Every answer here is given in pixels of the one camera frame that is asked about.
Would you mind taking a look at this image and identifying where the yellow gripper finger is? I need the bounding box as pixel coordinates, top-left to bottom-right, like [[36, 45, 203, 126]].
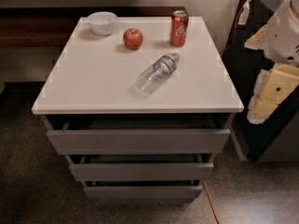
[[244, 25, 267, 50], [247, 63, 299, 124]]

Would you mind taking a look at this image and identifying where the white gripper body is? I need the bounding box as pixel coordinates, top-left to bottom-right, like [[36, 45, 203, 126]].
[[263, 0, 299, 65]]

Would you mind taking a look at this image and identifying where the clear plastic water bottle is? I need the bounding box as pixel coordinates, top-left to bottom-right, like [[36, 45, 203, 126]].
[[135, 53, 180, 95]]

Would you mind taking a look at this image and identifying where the grey top drawer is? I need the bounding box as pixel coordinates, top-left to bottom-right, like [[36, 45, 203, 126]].
[[47, 119, 230, 155]]

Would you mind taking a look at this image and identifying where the grey drawer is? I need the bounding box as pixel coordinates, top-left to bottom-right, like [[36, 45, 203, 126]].
[[69, 154, 214, 182], [84, 181, 203, 203], [47, 119, 230, 155]]

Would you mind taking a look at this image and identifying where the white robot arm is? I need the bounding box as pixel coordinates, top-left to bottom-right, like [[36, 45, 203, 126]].
[[245, 0, 299, 124]]

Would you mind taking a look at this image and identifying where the white top drawer cabinet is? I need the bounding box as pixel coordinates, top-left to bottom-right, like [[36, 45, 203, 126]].
[[32, 17, 244, 115]]

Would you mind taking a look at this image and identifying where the grey middle drawer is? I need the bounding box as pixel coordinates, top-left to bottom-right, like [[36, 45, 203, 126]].
[[69, 154, 214, 182]]

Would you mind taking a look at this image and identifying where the grey bottom drawer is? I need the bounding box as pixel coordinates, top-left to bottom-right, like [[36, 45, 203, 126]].
[[84, 181, 203, 203]]

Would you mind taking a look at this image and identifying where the red cola can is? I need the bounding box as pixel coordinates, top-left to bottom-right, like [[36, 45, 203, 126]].
[[170, 10, 189, 47]]

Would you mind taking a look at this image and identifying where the red apple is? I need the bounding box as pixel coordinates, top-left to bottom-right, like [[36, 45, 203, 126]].
[[123, 28, 143, 50]]

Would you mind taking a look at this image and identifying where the white bowl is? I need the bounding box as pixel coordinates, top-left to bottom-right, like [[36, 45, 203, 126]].
[[87, 11, 117, 35]]

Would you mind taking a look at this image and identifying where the orange cable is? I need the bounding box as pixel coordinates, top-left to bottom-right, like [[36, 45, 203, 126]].
[[202, 0, 297, 224]]

